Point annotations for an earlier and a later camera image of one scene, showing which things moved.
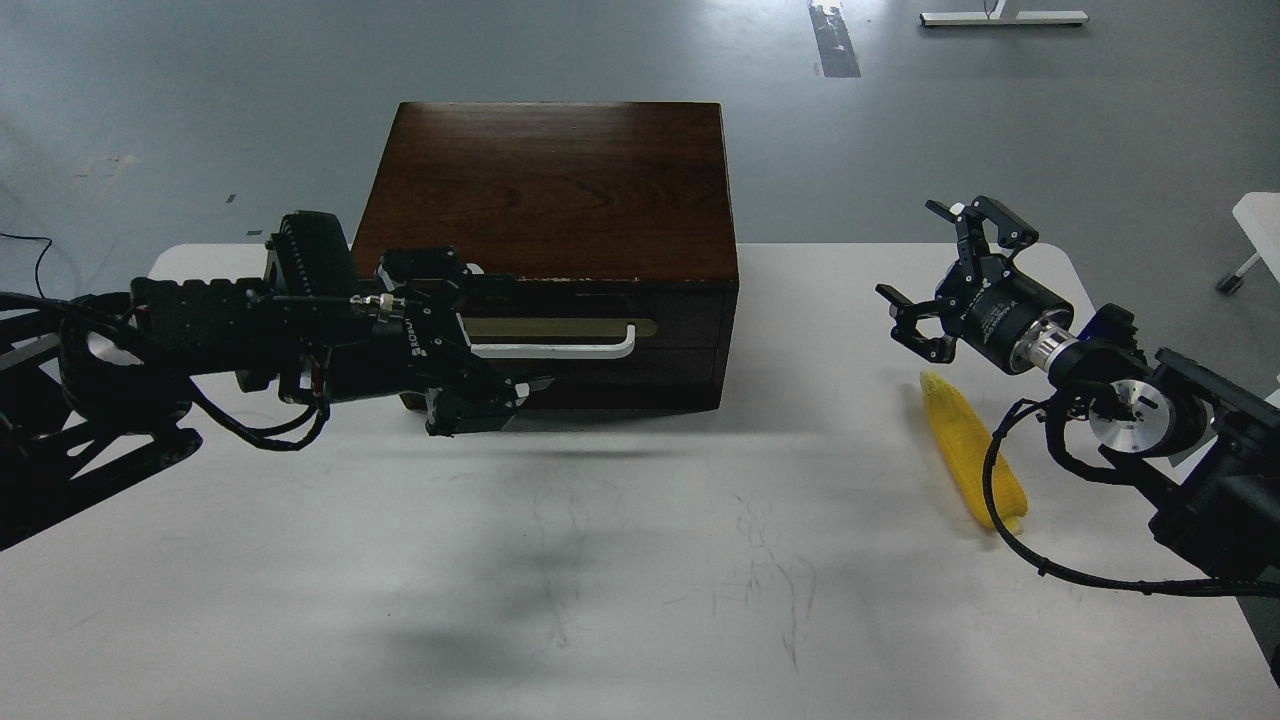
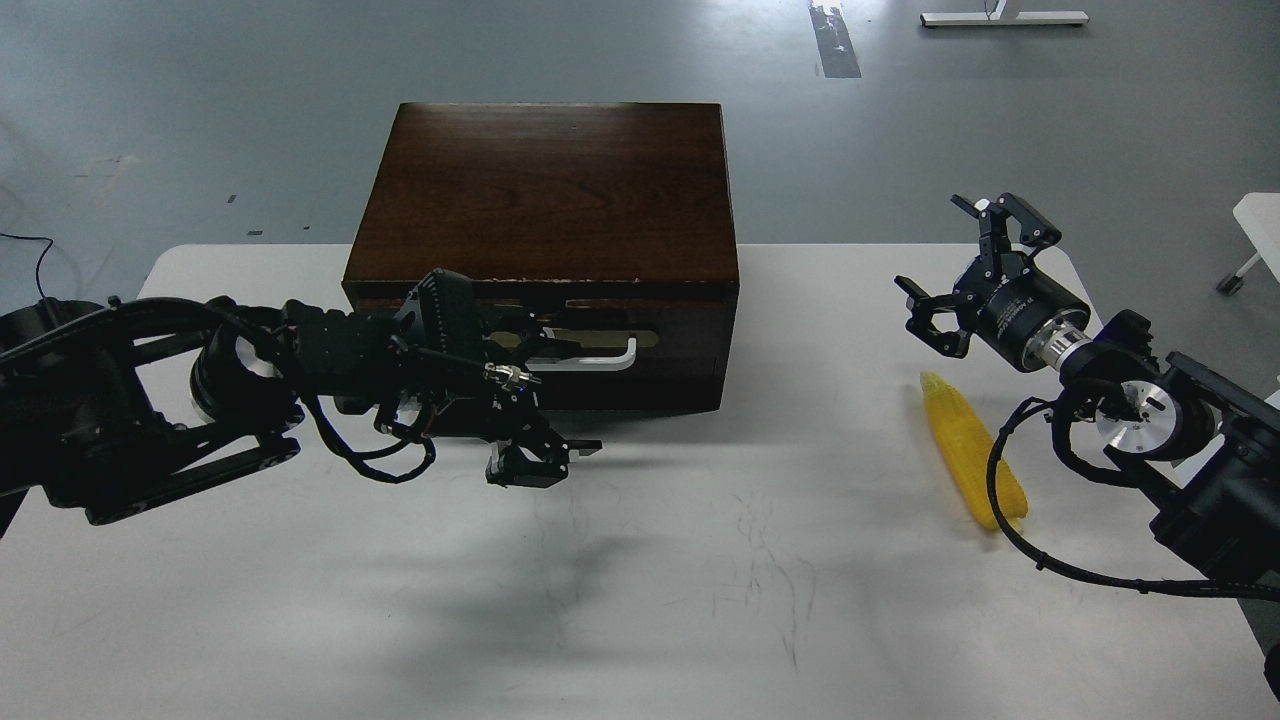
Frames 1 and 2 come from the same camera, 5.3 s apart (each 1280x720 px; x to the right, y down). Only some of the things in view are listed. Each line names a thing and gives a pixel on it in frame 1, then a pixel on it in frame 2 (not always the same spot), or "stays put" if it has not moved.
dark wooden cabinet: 615,220 stays put
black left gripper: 427,339 → 537,457
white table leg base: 997,17 stays put
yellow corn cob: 963,439 stays put
